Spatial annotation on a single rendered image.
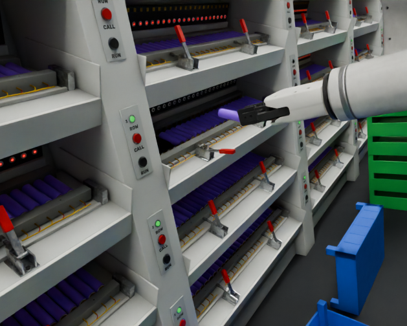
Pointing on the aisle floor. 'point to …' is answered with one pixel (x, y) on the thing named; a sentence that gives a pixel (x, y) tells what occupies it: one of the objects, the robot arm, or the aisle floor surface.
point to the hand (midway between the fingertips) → (252, 114)
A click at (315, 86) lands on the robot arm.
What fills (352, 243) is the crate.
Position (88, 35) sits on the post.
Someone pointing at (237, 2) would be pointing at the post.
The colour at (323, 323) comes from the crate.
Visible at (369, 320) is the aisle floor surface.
